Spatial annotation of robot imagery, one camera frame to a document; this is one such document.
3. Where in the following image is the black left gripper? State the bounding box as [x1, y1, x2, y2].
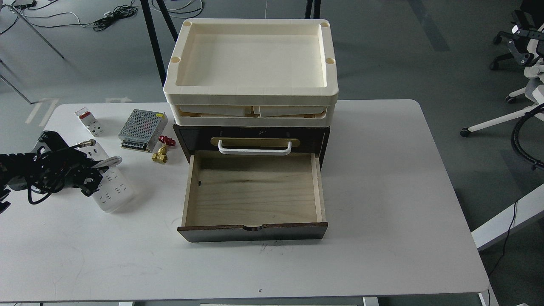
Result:
[22, 130, 109, 205]

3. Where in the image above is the white power strip cable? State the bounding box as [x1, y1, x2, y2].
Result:
[94, 156, 123, 169]

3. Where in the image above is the white power strip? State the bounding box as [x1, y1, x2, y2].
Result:
[78, 141, 135, 213]

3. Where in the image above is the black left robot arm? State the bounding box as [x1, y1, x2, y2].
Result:
[0, 130, 121, 212]

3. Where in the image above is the metal mesh power supply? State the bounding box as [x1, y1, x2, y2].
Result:
[118, 110, 168, 152]

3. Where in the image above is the open wooden drawer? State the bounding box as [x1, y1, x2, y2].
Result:
[178, 151, 328, 243]

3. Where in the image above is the cream plastic tray organizer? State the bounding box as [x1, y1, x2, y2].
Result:
[163, 19, 339, 128]

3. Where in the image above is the white circuit breaker red switch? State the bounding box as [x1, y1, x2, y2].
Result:
[74, 107, 105, 137]

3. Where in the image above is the brass valve red handle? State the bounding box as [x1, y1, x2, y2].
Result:
[152, 135, 176, 164]

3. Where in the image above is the black table leg frame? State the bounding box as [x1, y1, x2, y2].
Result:
[140, 0, 178, 86]

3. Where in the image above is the black cable bundle on floor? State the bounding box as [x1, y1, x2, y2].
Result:
[91, 5, 138, 33]

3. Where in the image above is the white drawer handle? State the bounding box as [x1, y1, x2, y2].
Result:
[218, 140, 293, 156]

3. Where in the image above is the white table frame beam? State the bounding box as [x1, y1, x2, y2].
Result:
[472, 184, 544, 251]

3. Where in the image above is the black corrugated cable hose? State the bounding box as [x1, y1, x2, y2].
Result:
[511, 104, 544, 170]

